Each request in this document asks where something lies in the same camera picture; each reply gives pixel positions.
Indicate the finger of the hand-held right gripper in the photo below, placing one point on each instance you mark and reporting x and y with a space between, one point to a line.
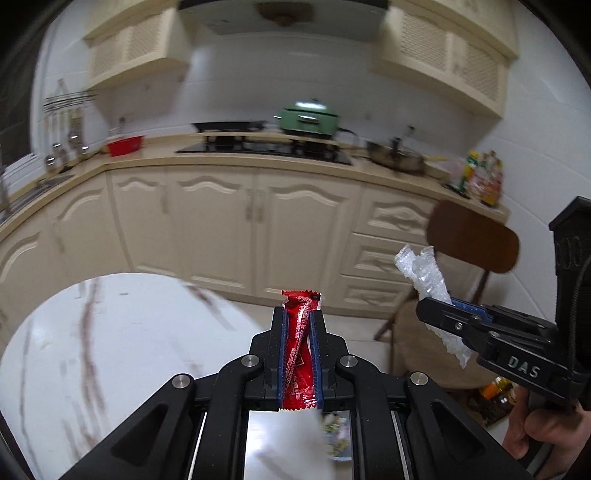
443 323
508 319

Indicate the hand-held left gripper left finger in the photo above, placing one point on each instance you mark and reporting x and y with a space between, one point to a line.
279 360

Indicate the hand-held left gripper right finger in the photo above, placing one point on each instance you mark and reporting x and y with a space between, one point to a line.
317 360

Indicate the red snack wrapper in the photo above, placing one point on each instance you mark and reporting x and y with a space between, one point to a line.
300 350

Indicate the clear plastic wrapper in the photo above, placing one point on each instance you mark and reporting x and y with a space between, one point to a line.
429 281

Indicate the light blue trash bin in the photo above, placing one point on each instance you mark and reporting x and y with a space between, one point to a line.
344 458

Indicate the person's right hand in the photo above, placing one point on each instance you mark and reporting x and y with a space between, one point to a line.
531 427

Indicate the yellow oil bottles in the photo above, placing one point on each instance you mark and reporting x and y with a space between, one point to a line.
497 394

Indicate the brown wooden cushioned chair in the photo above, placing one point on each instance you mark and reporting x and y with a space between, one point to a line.
475 240

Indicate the cluster of condiment bottles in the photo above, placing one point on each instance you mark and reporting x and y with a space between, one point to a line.
482 177

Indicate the cream base kitchen cabinet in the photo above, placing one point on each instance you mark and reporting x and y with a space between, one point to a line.
207 221

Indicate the metal wok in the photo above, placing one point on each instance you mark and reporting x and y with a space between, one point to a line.
397 159

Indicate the black gas stove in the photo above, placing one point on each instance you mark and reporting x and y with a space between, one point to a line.
258 151

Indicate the beige kitchen countertop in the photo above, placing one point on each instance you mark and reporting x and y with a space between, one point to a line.
147 161

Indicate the green cooking pot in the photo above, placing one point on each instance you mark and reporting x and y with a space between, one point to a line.
307 117

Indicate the red plastic basin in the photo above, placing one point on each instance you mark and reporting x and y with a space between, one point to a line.
124 146

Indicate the row of hanging metal utensils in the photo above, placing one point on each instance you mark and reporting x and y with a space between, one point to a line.
69 124

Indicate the white range hood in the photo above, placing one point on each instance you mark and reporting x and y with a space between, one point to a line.
221 23

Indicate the cream lattice wall cabinet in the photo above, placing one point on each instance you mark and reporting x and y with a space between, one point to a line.
443 46
138 41

